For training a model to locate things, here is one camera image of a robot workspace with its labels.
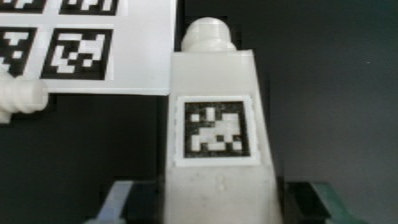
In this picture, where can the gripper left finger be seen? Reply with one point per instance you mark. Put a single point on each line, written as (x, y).
(130, 204)

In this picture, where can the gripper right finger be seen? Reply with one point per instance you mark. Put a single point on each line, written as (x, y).
(313, 205)

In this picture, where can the white table leg with tag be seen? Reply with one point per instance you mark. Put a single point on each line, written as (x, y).
(221, 185)

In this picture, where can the white table leg on sheet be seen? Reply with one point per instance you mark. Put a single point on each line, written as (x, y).
(24, 96)

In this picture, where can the white sheet with tags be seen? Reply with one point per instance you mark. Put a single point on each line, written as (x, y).
(90, 44)

